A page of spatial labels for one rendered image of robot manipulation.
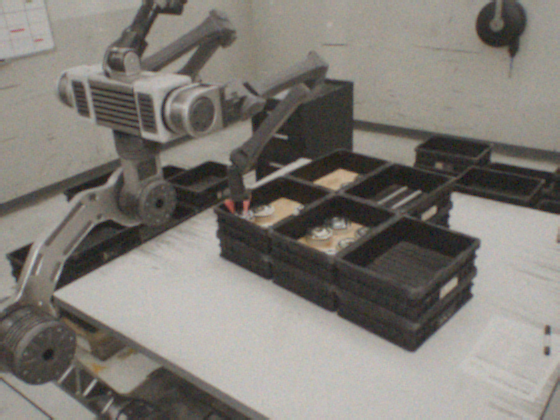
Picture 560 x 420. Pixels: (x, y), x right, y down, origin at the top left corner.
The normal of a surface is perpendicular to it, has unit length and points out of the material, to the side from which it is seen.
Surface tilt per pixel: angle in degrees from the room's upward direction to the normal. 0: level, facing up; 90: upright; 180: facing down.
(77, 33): 90
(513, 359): 0
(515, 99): 90
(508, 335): 0
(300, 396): 0
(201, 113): 90
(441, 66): 90
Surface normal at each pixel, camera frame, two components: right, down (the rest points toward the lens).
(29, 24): 0.79, 0.24
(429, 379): -0.05, -0.89
